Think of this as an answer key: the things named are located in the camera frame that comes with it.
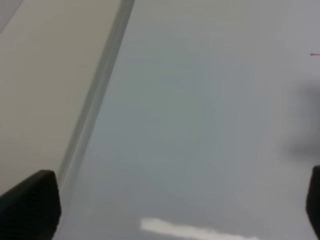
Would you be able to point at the white framed whiteboard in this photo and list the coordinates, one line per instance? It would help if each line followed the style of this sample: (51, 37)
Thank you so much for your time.
(209, 127)

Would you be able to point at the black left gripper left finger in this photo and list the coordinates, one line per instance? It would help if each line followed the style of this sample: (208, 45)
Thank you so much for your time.
(32, 209)

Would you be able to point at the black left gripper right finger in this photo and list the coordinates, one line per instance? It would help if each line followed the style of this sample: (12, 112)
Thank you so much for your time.
(313, 200)

